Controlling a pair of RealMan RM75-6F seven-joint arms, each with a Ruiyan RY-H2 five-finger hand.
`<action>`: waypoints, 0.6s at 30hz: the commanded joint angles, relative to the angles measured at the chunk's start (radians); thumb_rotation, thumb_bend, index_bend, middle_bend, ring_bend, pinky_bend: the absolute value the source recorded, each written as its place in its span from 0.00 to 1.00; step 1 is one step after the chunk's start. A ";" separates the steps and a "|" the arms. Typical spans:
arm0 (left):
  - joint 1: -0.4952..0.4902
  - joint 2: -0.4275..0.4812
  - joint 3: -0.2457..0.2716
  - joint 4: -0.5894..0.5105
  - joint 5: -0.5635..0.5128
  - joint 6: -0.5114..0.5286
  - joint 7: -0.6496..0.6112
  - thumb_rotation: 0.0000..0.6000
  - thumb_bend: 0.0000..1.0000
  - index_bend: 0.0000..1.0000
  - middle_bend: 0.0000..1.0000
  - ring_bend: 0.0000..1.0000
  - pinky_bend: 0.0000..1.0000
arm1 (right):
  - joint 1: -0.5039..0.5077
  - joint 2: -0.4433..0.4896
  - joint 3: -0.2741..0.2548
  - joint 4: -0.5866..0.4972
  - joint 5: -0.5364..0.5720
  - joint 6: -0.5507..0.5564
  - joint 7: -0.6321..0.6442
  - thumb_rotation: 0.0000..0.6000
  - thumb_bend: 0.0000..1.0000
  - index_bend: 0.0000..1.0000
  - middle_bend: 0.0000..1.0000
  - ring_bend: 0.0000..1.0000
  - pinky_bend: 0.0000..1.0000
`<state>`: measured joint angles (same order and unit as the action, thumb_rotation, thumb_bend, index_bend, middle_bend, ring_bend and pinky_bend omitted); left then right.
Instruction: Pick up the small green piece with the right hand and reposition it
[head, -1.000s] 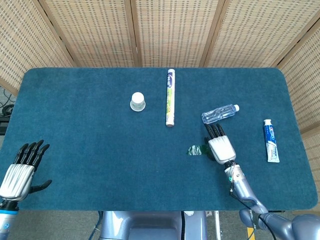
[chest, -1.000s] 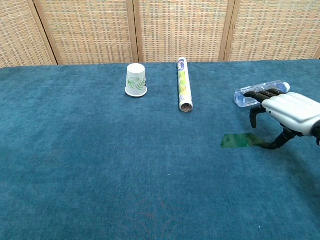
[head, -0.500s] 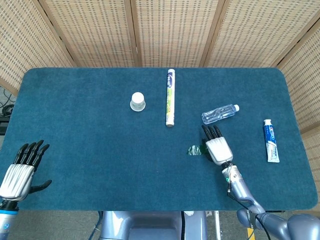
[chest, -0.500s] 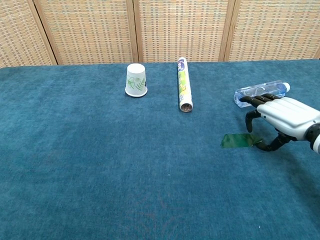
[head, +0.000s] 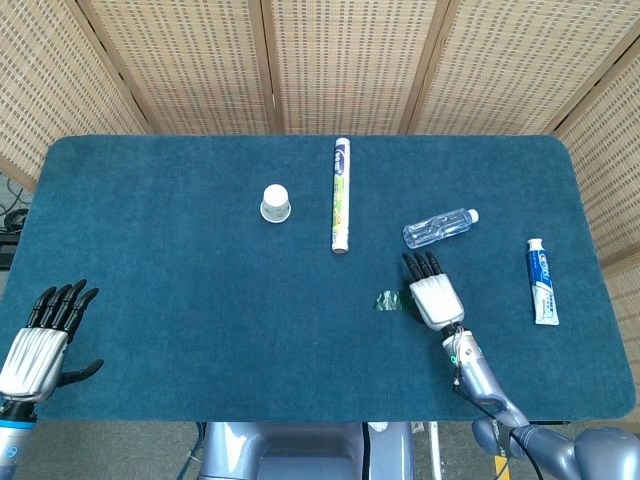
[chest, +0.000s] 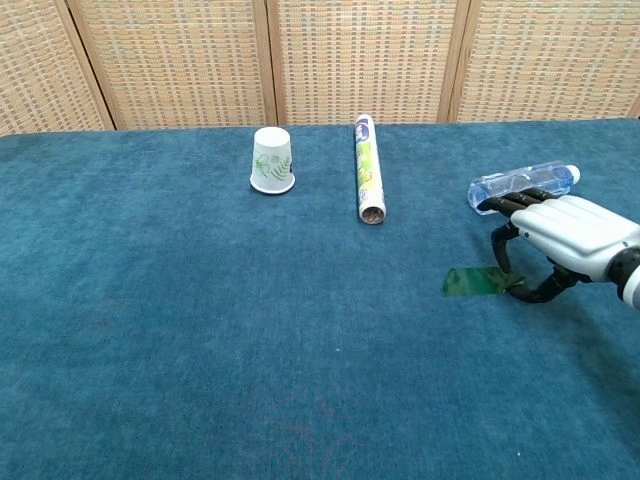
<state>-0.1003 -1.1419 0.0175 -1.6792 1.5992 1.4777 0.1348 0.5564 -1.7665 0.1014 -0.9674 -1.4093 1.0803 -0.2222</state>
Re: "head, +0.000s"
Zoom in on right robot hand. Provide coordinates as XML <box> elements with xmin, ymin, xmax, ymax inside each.
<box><xmin>401</xmin><ymin>251</ymin><xmax>466</xmax><ymax>332</ymax></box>

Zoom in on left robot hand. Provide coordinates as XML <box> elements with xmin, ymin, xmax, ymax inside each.
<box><xmin>0</xmin><ymin>278</ymin><xmax>105</xmax><ymax>404</ymax></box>

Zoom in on small green object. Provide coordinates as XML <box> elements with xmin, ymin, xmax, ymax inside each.
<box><xmin>373</xmin><ymin>289</ymin><xmax>414</xmax><ymax>313</ymax></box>

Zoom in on clear plastic water bottle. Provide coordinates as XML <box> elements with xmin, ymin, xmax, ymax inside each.
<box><xmin>402</xmin><ymin>208</ymin><xmax>481</xmax><ymax>250</ymax></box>

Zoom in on blue white toothpaste tube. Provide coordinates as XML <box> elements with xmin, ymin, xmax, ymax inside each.
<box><xmin>525</xmin><ymin>238</ymin><xmax>561</xmax><ymax>326</ymax></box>

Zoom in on plastic wrap roll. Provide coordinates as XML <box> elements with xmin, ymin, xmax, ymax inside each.
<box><xmin>330</xmin><ymin>137</ymin><xmax>352</xmax><ymax>255</ymax></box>

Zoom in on white paper cup leaf print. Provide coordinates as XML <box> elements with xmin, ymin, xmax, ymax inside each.
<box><xmin>259</xmin><ymin>184</ymin><xmax>292</xmax><ymax>224</ymax></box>

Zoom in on teal table mat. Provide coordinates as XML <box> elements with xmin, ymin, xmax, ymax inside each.
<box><xmin>0</xmin><ymin>134</ymin><xmax>637</xmax><ymax>423</ymax></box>

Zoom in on grey robot torso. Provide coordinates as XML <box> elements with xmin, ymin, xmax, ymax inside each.
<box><xmin>199</xmin><ymin>421</ymin><xmax>416</xmax><ymax>480</ymax></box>

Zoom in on woven bamboo folding screen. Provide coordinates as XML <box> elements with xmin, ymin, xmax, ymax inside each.
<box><xmin>0</xmin><ymin>0</ymin><xmax>640</xmax><ymax>354</ymax></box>

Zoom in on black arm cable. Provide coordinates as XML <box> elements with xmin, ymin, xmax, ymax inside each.
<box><xmin>452</xmin><ymin>379</ymin><xmax>546</xmax><ymax>480</ymax></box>

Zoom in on black floor cables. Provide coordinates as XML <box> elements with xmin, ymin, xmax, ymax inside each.
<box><xmin>0</xmin><ymin>172</ymin><xmax>32</xmax><ymax>234</ymax></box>

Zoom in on blue cable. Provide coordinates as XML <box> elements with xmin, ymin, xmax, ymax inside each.
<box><xmin>178</xmin><ymin>422</ymin><xmax>207</xmax><ymax>480</ymax></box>

